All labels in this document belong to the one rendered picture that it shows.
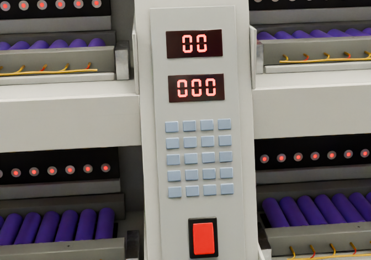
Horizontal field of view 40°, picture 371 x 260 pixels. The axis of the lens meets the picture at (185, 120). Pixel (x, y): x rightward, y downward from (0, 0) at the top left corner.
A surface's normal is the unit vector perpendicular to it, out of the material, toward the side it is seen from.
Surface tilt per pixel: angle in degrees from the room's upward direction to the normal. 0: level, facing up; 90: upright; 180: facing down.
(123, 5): 90
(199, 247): 84
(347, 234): 106
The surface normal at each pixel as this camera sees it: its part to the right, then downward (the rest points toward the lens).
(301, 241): 0.08, 0.32
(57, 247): -0.03, -0.95
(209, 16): 0.07, 0.05
